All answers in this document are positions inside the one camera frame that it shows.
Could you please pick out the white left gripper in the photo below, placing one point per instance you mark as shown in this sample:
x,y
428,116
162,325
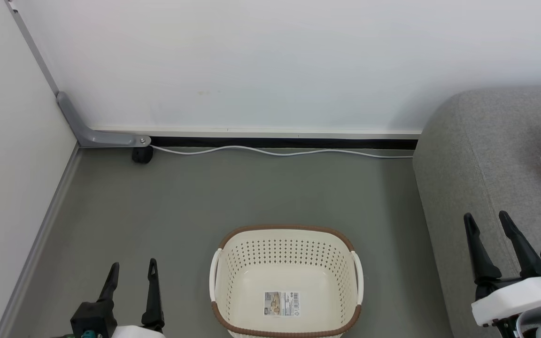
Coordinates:
x,y
136,332

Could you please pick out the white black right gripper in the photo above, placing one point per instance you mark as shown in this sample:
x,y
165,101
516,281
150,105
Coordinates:
x,y
514,298

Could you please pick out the cream perforated laundry basket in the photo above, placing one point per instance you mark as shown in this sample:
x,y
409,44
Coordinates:
x,y
289,263

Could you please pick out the grey fabric sofa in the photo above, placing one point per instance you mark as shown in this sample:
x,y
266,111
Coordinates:
x,y
477,159

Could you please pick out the black round foot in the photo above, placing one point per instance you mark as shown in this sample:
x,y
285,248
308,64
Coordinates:
x,y
142,155

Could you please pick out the printed paper label sticker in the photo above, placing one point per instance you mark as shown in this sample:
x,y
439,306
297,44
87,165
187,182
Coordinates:
x,y
282,303

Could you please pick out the black baseboard strip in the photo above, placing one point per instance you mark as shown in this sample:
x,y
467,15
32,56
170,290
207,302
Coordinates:
x,y
284,142

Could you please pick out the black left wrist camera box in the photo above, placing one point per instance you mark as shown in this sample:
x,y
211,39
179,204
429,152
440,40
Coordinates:
x,y
93,317

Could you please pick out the grey metal corner bracket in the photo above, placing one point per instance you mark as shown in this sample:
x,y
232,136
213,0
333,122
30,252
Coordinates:
x,y
92,137

